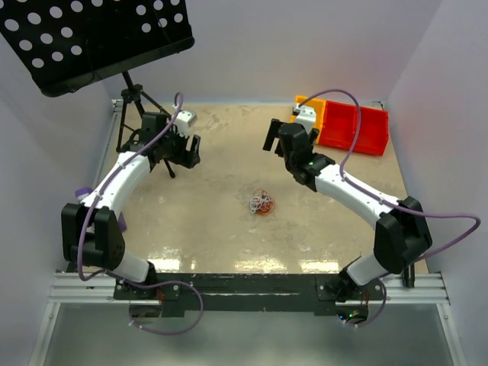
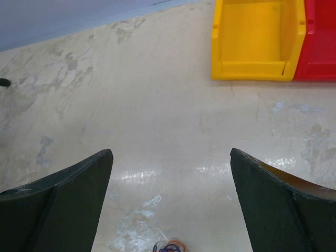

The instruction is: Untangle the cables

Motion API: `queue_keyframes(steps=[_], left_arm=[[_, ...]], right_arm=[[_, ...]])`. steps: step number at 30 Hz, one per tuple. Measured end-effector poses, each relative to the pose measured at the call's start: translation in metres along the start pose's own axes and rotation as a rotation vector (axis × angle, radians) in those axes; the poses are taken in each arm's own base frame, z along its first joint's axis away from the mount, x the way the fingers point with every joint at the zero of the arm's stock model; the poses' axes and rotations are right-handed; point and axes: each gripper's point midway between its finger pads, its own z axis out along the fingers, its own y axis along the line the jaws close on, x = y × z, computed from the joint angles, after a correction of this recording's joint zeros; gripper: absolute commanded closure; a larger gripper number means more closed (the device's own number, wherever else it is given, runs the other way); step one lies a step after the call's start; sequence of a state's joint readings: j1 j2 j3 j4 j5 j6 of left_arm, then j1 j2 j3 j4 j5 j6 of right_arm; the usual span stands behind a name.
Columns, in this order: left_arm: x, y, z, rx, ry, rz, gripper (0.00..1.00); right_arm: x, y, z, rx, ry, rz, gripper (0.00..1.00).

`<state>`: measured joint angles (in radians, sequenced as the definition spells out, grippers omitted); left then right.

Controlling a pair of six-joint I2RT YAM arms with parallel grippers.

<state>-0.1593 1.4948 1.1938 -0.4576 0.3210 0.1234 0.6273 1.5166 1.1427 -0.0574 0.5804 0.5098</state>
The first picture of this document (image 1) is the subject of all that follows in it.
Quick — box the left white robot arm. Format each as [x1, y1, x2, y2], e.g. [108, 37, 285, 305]
[61, 111, 201, 299]

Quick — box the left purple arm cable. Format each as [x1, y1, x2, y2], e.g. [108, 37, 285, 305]
[77, 92, 205, 336]

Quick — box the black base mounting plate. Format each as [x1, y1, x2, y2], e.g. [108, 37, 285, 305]
[114, 273, 383, 317]

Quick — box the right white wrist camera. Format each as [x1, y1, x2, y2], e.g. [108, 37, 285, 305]
[292, 104, 316, 133]

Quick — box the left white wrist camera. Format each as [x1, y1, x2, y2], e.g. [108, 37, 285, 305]
[173, 111, 197, 137]

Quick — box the red middle plastic bin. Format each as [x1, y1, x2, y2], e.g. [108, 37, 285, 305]
[318, 101, 358, 150]

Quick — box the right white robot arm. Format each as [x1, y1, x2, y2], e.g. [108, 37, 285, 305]
[263, 119, 432, 302]

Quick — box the black perforated music stand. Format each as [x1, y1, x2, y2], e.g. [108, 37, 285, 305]
[0, 0, 196, 179]

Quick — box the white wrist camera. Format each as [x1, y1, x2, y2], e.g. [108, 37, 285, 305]
[173, 111, 197, 137]
[292, 104, 316, 133]

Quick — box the red plastic bin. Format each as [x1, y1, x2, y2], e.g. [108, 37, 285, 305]
[318, 101, 358, 150]
[354, 107, 389, 156]

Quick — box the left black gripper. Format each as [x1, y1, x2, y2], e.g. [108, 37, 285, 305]
[159, 124, 201, 169]

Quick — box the aluminium frame rail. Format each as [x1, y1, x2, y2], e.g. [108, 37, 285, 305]
[48, 273, 450, 304]

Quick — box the purple tool holder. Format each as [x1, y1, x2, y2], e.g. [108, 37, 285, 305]
[75, 187, 127, 233]

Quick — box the yellow plastic bin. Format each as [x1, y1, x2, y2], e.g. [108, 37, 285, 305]
[290, 95, 326, 145]

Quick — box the red right plastic bin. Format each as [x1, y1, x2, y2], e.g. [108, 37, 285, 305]
[354, 107, 389, 156]

